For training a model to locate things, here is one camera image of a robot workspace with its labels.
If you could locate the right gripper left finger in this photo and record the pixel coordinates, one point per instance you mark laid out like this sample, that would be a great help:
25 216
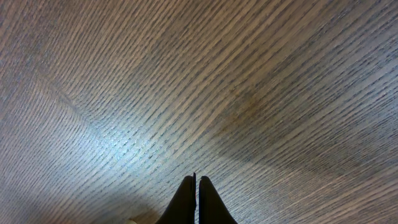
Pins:
181 209

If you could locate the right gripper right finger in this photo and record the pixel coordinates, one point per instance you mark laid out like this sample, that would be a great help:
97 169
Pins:
212 210

